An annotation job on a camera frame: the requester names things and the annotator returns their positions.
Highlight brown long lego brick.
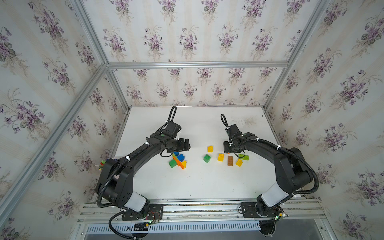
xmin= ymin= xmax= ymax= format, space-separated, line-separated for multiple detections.
xmin=227 ymin=156 xmax=234 ymax=167

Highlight blue square lego brick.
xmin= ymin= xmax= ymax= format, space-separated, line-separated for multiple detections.
xmin=177 ymin=154 xmax=185 ymax=162

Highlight orange long lego brick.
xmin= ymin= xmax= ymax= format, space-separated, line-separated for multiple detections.
xmin=173 ymin=157 xmax=185 ymax=169

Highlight yellow sloped lego brick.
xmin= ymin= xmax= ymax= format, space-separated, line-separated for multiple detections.
xmin=181 ymin=160 xmax=187 ymax=170

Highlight small green lego brick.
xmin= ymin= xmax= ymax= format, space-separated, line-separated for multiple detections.
xmin=169 ymin=160 xmax=178 ymax=168

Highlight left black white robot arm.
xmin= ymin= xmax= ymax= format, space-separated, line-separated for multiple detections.
xmin=95 ymin=106 xmax=191 ymax=240

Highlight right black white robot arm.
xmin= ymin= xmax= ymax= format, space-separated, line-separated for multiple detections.
xmin=221 ymin=115 xmax=320 ymax=237

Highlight yellow lego brick centre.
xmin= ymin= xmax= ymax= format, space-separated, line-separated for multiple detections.
xmin=218 ymin=153 xmax=224 ymax=162

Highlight yellow lego brick hidden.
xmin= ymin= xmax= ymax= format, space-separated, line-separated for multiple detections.
xmin=236 ymin=159 xmax=243 ymax=167

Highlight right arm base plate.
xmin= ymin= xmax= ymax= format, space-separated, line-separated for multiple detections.
xmin=238 ymin=202 xmax=283 ymax=219

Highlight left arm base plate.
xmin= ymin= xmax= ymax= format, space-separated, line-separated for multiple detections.
xmin=122 ymin=204 xmax=164 ymax=223

